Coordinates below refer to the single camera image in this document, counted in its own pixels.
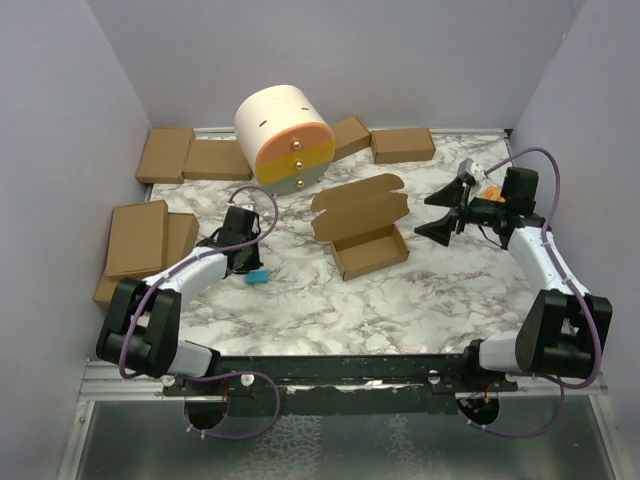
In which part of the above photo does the cardboard box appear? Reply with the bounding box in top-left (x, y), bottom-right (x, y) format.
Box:
top-left (371, 128), bottom-right (436, 164)
top-left (136, 127), bottom-right (195, 184)
top-left (93, 213), bottom-right (199, 307)
top-left (104, 200), bottom-right (168, 279)
top-left (311, 173), bottom-right (410, 281)
top-left (183, 139), bottom-right (252, 181)
top-left (331, 116), bottom-right (371, 161)

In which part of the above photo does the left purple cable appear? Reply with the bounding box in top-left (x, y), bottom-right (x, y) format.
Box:
top-left (118, 185), bottom-right (284, 442)

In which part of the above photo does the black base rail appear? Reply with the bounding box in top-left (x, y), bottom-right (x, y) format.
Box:
top-left (163, 354), bottom-right (517, 417)

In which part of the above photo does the small blue block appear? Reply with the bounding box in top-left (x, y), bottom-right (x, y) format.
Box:
top-left (244, 269), bottom-right (270, 285)

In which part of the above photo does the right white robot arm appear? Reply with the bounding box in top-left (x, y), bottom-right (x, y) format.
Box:
top-left (414, 159), bottom-right (613, 391)

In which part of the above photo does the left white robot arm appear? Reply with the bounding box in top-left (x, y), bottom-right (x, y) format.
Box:
top-left (96, 206), bottom-right (262, 395)

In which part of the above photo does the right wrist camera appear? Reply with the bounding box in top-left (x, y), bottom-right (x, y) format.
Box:
top-left (457, 158), bottom-right (486, 188)

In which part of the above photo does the round pastel drawer cabinet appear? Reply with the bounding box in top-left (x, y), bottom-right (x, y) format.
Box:
top-left (234, 85), bottom-right (336, 196)

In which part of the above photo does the orange paperback book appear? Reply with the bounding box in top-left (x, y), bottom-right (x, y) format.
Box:
top-left (480, 185), bottom-right (505, 202)

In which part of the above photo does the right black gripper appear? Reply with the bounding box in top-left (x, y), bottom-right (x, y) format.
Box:
top-left (416, 176), bottom-right (507, 246)

